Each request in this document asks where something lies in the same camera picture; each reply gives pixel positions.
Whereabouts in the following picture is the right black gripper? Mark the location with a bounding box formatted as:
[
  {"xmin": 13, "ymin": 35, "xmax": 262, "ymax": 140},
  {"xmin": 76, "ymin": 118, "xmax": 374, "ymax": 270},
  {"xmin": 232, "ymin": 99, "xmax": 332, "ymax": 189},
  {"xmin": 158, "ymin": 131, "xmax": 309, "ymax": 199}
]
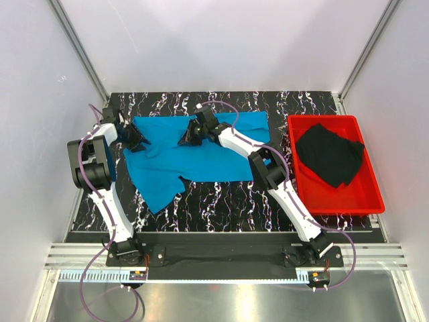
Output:
[{"xmin": 178, "ymin": 120, "xmax": 207, "ymax": 148}]

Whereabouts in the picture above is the blue t-shirt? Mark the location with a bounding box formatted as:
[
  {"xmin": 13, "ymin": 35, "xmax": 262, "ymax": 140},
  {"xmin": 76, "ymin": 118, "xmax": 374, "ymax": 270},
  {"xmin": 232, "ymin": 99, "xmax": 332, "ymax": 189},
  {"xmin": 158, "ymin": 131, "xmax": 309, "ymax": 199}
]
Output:
[{"xmin": 123, "ymin": 116, "xmax": 253, "ymax": 213}]

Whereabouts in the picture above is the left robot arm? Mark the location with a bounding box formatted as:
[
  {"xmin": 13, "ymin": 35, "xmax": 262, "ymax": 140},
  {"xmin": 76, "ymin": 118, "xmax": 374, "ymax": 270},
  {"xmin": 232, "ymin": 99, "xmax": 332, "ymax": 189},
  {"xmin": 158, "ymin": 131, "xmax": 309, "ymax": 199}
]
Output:
[{"xmin": 67, "ymin": 104, "xmax": 149, "ymax": 266}]

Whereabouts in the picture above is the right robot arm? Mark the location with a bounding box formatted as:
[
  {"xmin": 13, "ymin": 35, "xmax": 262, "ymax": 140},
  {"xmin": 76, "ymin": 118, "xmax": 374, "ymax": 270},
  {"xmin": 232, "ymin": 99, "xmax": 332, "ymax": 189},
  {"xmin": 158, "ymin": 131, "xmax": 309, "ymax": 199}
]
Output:
[{"xmin": 178, "ymin": 104, "xmax": 333, "ymax": 266}]

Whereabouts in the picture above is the black t-shirt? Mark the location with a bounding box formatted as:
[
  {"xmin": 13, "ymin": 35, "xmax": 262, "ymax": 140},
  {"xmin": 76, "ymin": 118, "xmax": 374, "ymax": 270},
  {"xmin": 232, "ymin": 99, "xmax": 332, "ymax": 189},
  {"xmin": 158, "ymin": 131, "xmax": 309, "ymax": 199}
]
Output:
[{"xmin": 296, "ymin": 124, "xmax": 365, "ymax": 188}]

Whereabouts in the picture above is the red plastic bin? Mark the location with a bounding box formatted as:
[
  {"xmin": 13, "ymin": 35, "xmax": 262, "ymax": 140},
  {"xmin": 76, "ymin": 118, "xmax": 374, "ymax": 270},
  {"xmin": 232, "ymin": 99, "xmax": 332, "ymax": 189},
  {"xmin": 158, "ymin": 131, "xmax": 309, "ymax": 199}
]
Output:
[{"xmin": 288, "ymin": 115, "xmax": 385, "ymax": 216}]

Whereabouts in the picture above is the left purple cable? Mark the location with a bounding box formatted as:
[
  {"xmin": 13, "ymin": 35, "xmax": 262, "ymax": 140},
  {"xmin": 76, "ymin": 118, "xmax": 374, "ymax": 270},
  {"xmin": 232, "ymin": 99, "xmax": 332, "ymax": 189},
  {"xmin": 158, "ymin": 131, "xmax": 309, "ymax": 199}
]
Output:
[{"xmin": 76, "ymin": 103, "xmax": 145, "ymax": 319}]

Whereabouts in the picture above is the left aluminium frame post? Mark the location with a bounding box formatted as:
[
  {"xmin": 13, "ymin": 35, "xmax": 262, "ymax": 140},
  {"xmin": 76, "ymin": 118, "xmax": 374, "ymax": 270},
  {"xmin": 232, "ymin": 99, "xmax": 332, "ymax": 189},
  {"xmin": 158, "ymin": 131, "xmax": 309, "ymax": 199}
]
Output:
[{"xmin": 47, "ymin": 0, "xmax": 110, "ymax": 105}]

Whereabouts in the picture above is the aluminium frame post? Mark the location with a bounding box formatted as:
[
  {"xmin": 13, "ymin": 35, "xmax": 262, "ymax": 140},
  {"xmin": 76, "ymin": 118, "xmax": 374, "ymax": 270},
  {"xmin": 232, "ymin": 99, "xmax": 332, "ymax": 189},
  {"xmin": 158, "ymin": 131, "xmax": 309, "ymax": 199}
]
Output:
[
  {"xmin": 47, "ymin": 0, "xmax": 110, "ymax": 105},
  {"xmin": 338, "ymin": 0, "xmax": 402, "ymax": 103}
]

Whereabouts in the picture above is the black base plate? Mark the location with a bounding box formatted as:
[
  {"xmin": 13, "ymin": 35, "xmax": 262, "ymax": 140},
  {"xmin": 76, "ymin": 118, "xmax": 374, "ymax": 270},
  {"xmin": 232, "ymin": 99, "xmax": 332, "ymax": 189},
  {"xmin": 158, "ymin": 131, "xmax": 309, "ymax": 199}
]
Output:
[{"xmin": 66, "ymin": 231, "xmax": 385, "ymax": 281}]

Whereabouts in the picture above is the aluminium rail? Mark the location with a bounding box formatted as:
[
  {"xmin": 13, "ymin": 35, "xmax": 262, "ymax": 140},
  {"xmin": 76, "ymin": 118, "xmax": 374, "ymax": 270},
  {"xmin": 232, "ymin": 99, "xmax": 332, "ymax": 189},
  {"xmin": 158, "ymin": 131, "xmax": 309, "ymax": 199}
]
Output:
[{"xmin": 44, "ymin": 244, "xmax": 408, "ymax": 284}]

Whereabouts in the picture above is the right aluminium frame post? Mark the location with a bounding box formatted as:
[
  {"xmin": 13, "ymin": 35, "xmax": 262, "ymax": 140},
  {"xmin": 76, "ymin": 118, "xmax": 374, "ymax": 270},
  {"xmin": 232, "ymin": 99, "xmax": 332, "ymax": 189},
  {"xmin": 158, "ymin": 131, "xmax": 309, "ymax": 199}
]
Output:
[{"xmin": 338, "ymin": 0, "xmax": 402, "ymax": 103}]

